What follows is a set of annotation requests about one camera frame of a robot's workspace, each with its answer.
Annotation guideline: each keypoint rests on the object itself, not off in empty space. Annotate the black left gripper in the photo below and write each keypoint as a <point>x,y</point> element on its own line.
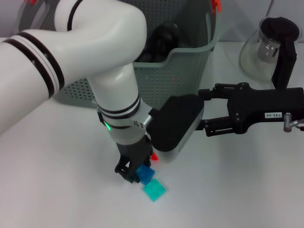
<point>135,152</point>

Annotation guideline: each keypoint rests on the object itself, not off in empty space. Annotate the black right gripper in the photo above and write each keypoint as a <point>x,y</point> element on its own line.
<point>261,107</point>

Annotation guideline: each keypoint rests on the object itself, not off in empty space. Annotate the blue toy brick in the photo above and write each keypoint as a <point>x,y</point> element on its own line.
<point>146,173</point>

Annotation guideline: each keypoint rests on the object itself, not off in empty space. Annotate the cyan toy brick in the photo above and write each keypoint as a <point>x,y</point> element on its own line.
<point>154,190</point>

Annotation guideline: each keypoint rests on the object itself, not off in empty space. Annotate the grey-green perforated storage bin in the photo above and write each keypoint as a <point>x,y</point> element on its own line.
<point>185,71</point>

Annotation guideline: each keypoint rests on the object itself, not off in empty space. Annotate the orange bin rim piece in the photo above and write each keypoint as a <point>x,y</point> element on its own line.
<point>216,6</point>

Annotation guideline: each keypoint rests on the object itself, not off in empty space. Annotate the small red toy brick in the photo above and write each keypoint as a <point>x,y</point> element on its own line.
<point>155,157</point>

